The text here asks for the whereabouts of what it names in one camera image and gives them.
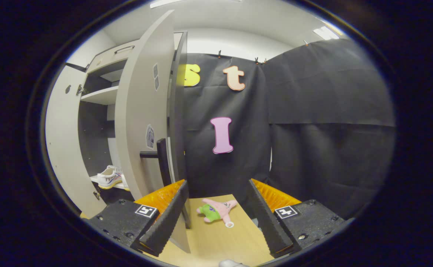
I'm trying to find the white shoe cabinet door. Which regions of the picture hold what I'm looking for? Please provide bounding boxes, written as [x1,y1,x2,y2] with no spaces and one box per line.
[45,65,108,219]
[115,9,192,254]

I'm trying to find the ceiling light panel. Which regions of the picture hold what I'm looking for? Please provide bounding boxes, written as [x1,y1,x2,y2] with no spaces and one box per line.
[313,26,340,41]

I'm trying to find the white shoe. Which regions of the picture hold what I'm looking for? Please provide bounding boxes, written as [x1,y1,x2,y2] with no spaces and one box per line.
[97,165,124,190]

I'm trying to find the white shoe cabinet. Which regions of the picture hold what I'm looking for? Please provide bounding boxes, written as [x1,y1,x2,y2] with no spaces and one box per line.
[45,9,192,254]

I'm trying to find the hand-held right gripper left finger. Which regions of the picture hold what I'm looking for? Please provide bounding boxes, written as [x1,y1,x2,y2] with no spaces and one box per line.
[82,179,190,257]

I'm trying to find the white cabinet drawer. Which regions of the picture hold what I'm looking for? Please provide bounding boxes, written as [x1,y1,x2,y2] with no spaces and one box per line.
[87,39,143,73]

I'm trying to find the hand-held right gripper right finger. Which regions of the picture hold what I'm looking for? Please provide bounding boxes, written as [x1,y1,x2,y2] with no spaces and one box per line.
[247,178,355,259]

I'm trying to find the black backdrop cloth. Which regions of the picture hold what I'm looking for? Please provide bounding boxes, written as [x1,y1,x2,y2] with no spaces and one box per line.
[178,38,396,219]

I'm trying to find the black door handle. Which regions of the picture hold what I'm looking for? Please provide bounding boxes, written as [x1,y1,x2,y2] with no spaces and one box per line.
[139,138,173,187]

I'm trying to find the pink starfish plush toy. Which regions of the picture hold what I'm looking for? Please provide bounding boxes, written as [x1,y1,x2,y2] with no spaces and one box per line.
[196,198,238,228]

